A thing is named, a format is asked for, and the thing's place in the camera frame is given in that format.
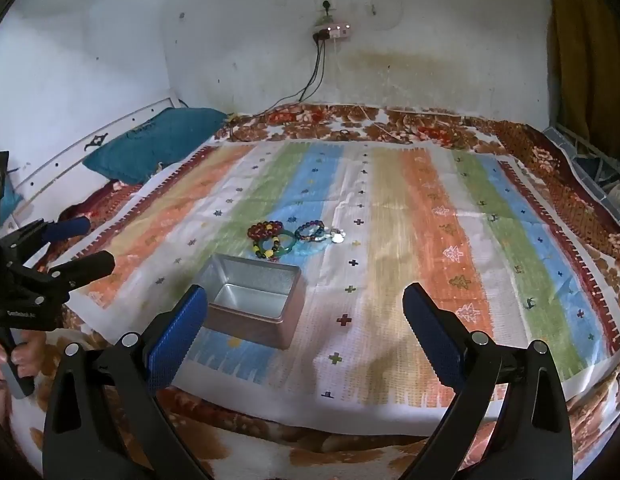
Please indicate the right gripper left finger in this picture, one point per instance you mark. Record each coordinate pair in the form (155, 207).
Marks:
(104, 420)

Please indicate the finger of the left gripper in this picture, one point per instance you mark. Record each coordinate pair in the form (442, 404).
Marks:
(70, 275)
(26, 241)

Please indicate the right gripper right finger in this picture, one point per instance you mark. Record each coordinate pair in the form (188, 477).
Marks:
(532, 436)

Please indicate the silver metal tin box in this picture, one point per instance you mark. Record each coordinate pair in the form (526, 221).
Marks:
(253, 300)

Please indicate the green jade bangle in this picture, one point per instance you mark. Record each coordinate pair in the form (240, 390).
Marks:
(280, 245)

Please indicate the person's left hand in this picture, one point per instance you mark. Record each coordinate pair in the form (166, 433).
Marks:
(27, 356)

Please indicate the white headboard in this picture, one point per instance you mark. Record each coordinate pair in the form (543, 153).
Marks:
(63, 180)

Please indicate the teal pillow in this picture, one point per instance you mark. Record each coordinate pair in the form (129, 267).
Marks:
(167, 138)

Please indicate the brown floral blanket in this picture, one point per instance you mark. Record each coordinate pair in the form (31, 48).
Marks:
(280, 436)

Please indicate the white power strip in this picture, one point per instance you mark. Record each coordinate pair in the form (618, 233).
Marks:
(332, 31)

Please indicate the brown hanging garment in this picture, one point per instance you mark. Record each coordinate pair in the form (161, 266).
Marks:
(584, 66)

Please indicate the grey wire rack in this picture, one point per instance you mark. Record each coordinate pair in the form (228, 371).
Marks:
(598, 173)

